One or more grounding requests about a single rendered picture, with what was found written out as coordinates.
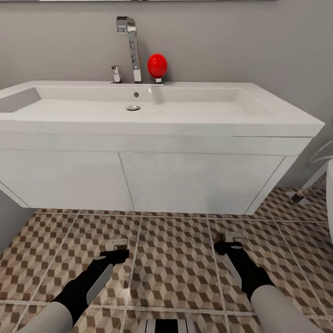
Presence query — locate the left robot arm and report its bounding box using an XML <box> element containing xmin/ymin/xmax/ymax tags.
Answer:
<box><xmin>17</xmin><ymin>238</ymin><xmax>130</xmax><ymax>333</ymax></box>

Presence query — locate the robot trunk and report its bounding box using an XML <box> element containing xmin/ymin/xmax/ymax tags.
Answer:
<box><xmin>136</xmin><ymin>319</ymin><xmax>196</xmax><ymax>333</ymax></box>

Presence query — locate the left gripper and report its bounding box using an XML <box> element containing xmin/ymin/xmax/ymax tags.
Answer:
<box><xmin>100</xmin><ymin>249</ymin><xmax>129</xmax><ymax>265</ymax></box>

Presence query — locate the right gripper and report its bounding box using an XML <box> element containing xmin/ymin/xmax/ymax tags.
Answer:
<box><xmin>214</xmin><ymin>242</ymin><xmax>243</xmax><ymax>256</ymax></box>

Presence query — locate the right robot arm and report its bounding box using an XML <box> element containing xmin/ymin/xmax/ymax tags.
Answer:
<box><xmin>214</xmin><ymin>232</ymin><xmax>324</xmax><ymax>333</ymax></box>

